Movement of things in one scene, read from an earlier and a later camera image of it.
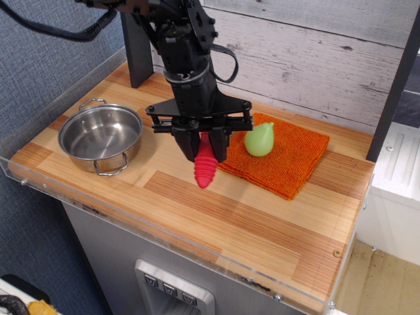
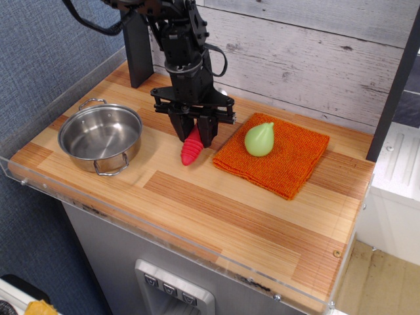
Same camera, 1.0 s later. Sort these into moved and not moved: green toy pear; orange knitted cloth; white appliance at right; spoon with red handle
Moved: spoon with red handle
Not moved: orange knitted cloth; white appliance at right; green toy pear
